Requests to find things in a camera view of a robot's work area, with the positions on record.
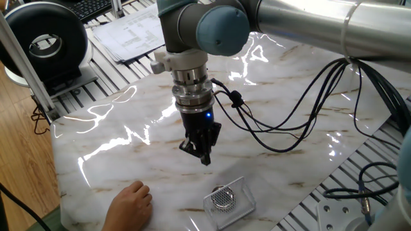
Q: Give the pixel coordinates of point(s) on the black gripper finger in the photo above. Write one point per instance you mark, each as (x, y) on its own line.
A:
(194, 146)
(212, 136)

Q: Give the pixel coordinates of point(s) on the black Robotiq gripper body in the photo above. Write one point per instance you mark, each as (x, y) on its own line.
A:
(197, 122)

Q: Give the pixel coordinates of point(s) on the small round metal plate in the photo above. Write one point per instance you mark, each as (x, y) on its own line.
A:
(223, 197)

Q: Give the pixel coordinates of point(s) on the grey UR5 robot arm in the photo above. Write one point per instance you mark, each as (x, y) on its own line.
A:
(305, 25)

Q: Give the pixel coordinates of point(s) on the person's bare hand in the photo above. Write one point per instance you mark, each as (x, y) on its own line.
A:
(128, 208)

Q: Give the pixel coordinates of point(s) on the marble pattern table mat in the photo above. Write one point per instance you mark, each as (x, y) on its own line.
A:
(144, 167)

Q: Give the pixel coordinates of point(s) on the clear acrylic bridge stand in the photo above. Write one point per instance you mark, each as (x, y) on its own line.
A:
(241, 205)

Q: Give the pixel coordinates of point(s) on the stack of printed papers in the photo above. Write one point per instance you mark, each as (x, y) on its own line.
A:
(135, 35)

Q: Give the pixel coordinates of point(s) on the black computer keyboard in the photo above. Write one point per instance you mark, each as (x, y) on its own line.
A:
(90, 8)

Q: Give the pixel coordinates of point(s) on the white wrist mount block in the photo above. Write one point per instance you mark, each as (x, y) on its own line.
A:
(183, 61)

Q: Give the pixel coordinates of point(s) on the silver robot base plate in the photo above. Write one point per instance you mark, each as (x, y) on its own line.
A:
(337, 215)

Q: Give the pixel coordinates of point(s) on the aluminium frame beam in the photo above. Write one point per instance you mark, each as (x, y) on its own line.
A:
(29, 73)

